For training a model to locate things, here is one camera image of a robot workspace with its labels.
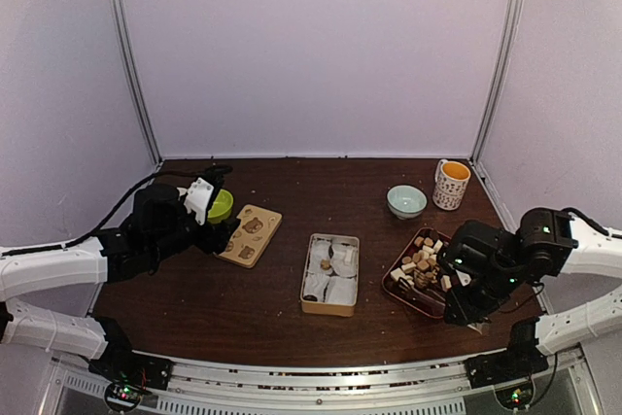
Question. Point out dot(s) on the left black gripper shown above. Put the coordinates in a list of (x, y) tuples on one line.
[(217, 235)]

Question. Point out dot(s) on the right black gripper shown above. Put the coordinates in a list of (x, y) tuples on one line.
[(466, 312)]

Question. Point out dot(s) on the metal tongs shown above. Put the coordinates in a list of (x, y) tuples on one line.
[(427, 301)]

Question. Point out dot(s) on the tan bear tin lid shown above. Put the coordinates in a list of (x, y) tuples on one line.
[(257, 227)]

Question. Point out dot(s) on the brown chocolate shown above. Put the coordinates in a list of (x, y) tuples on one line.
[(324, 265)]

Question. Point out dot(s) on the white chocolate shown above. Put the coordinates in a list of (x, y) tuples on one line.
[(349, 256)]

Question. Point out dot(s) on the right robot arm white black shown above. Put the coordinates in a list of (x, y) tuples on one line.
[(486, 265)]

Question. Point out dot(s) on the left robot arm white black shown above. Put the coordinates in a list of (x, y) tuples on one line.
[(164, 222)]

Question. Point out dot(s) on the white chocolate block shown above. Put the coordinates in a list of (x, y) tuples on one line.
[(397, 274)]

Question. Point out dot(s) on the lime green plastic bowl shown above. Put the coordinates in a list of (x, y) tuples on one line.
[(221, 207)]

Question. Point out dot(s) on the red rectangular tray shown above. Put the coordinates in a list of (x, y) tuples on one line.
[(415, 278)]

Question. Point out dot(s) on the pale green ceramic bowl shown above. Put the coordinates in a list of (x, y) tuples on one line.
[(406, 202)]

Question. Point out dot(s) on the tan tin box with paper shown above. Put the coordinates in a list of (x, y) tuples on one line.
[(337, 288)]

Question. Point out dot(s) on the patterned mug yellow inside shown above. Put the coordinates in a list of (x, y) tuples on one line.
[(451, 179)]

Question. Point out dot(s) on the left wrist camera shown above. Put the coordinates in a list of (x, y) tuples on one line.
[(199, 197)]

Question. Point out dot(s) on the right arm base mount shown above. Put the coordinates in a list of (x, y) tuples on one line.
[(504, 366)]

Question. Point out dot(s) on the front aluminium rail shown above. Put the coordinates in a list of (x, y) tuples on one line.
[(427, 387)]

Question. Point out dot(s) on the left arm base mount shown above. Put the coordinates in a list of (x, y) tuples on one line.
[(124, 366)]

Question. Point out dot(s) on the left aluminium frame post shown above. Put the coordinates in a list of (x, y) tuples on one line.
[(130, 70)]

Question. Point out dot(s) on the aluminium frame post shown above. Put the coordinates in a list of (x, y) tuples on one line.
[(509, 30), (130, 70)]

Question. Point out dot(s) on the right aluminium frame post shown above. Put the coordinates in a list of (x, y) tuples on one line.
[(509, 30)]

